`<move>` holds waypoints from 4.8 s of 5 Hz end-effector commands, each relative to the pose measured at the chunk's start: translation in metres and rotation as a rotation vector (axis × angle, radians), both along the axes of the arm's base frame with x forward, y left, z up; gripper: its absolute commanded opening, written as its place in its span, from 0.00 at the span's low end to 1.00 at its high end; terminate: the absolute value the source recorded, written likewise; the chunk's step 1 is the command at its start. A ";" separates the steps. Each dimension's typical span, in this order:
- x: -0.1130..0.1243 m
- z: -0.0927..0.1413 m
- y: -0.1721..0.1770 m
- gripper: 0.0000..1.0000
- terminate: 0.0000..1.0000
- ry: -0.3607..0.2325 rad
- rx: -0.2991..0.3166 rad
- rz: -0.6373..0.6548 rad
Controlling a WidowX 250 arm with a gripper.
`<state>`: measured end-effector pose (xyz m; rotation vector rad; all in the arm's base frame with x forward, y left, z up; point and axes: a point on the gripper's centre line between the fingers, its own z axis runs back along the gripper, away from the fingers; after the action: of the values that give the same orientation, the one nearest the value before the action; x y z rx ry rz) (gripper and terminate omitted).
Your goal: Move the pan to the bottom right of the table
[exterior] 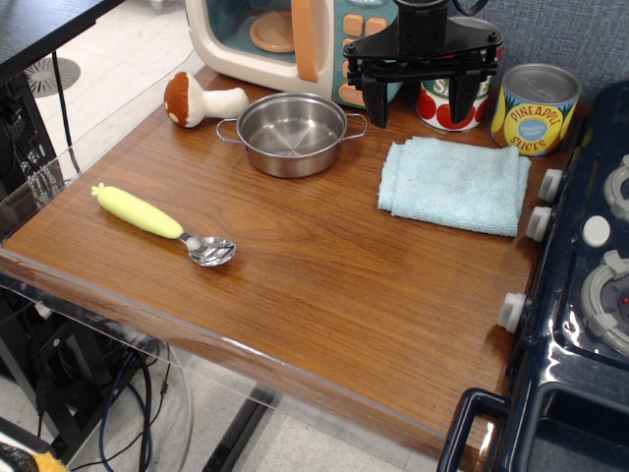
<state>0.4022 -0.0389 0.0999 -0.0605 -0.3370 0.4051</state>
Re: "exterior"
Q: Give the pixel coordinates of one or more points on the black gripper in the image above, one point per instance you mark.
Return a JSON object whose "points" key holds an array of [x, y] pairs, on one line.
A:
{"points": [[423, 43]]}

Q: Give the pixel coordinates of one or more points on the small steel pan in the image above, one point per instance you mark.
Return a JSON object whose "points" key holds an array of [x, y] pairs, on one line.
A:
{"points": [[292, 134]]}

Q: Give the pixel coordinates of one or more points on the tomato sauce can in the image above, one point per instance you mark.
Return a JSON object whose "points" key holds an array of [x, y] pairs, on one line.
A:
{"points": [[434, 108]]}

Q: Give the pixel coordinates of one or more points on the light blue folded cloth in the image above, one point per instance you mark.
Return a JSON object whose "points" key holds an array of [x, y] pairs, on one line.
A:
{"points": [[461, 186]]}

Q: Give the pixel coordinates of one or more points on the pineapple slices can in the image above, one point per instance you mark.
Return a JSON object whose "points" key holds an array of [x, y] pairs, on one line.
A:
{"points": [[534, 108]]}

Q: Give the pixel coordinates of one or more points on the toy microwave oven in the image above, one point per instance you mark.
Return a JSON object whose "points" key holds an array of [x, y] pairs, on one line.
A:
{"points": [[286, 45]]}

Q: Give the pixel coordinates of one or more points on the plush mushroom toy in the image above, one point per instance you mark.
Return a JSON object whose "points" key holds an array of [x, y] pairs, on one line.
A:
{"points": [[186, 103]]}

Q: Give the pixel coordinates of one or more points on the dark blue toy stove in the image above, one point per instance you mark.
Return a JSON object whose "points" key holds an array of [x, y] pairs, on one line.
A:
{"points": [[566, 406]]}

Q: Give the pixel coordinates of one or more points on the black side desk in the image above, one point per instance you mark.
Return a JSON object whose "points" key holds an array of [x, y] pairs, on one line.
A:
{"points": [[30, 30]]}

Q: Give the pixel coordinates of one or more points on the black table leg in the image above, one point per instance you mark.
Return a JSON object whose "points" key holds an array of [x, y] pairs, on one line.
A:
{"points": [[235, 439]]}

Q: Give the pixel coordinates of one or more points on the yellow handled spoon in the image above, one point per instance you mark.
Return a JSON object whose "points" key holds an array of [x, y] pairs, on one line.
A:
{"points": [[205, 251]]}

